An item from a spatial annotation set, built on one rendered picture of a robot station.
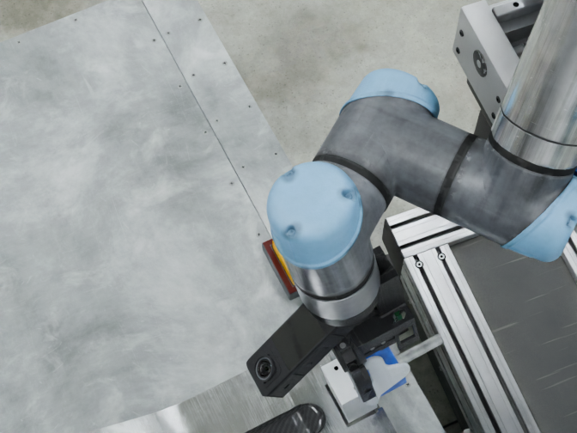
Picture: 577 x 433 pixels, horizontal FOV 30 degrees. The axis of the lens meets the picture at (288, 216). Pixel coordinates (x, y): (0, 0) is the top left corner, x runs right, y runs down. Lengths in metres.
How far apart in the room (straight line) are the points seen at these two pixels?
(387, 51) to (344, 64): 0.11
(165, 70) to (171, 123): 0.09
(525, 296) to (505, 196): 1.15
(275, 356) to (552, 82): 0.38
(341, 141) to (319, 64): 1.60
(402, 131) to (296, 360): 0.25
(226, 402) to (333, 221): 0.43
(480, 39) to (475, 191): 0.46
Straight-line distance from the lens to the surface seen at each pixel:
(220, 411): 1.21
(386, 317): 1.03
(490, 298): 2.01
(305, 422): 1.20
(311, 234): 0.83
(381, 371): 1.09
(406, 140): 0.89
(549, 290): 2.04
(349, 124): 0.90
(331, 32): 2.55
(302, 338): 1.01
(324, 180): 0.85
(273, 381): 1.02
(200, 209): 1.40
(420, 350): 1.18
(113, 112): 1.49
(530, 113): 0.85
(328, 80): 2.47
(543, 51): 0.84
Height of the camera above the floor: 2.04
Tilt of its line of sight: 63 degrees down
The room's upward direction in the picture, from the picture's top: 2 degrees counter-clockwise
